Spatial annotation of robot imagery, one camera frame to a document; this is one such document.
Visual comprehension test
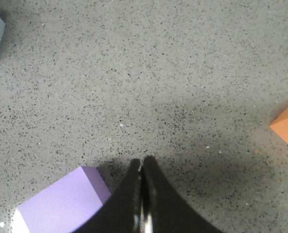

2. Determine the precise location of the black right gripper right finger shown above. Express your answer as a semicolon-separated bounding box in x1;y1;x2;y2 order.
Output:
141;156;221;233

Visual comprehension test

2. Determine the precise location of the purple cube right edge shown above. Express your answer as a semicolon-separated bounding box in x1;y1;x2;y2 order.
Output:
12;166;111;233

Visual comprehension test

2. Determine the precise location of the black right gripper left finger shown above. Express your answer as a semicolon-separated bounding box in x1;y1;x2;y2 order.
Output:
75;159;141;233

